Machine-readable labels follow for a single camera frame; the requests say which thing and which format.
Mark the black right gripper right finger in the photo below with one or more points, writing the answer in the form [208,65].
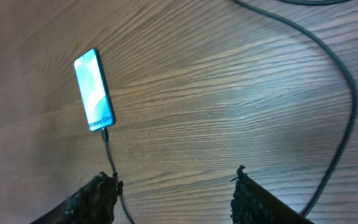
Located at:
[252,204]

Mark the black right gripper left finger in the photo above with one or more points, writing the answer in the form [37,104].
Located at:
[92,203]

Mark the Samsung Galaxy smartphone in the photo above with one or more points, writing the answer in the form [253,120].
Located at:
[93,90]

